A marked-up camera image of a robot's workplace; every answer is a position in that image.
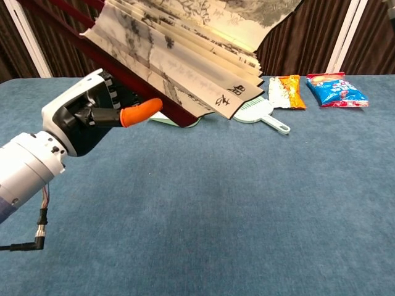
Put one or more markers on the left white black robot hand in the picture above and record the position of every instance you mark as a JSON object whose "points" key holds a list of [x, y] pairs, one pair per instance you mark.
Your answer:
{"points": [[71, 105]]}

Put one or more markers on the blue felt table cover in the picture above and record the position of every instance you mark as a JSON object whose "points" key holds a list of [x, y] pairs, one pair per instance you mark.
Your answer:
{"points": [[200, 216]]}

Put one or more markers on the pale green hand brush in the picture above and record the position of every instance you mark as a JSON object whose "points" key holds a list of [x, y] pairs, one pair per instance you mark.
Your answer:
{"points": [[256, 112]]}

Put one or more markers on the orange white snack bag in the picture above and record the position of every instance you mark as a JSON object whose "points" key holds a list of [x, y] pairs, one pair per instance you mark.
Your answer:
{"points": [[291, 92]]}

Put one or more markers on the pale green plastic dustpan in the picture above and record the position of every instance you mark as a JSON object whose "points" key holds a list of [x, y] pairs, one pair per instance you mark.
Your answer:
{"points": [[162, 119]]}

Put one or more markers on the dark brown pleated curtain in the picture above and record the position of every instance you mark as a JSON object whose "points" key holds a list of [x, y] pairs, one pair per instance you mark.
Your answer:
{"points": [[302, 46], [55, 61], [376, 46], [7, 31]]}

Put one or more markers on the red ribbed paper folding fan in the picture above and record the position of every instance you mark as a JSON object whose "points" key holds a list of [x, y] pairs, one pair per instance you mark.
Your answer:
{"points": [[185, 61]]}

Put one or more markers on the blue red snack bag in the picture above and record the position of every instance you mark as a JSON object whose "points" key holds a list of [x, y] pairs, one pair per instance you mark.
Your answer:
{"points": [[336, 91]]}

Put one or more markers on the white screen frame post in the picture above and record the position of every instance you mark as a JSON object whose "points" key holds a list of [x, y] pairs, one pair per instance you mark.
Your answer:
{"points": [[345, 43], [29, 40]]}

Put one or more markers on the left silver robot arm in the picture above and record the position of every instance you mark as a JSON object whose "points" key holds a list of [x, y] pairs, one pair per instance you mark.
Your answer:
{"points": [[24, 166]]}

